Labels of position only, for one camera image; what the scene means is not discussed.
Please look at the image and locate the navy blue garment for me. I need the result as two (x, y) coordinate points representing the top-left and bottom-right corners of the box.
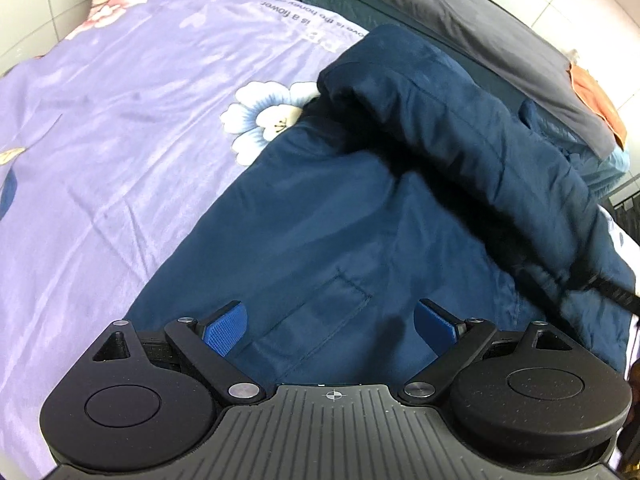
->
(127, 25), (634, 386)

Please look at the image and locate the light blue bedding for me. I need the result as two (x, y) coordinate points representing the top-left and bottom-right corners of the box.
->
(568, 146), (630, 198)

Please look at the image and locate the purple floral bed sheet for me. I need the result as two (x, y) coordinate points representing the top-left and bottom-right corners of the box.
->
(1, 0), (364, 479)

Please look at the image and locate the orange cloth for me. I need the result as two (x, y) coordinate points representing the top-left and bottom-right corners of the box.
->
(568, 63), (628, 150)

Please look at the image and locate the black wire rack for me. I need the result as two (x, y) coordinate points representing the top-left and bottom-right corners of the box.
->
(601, 176), (640, 243)

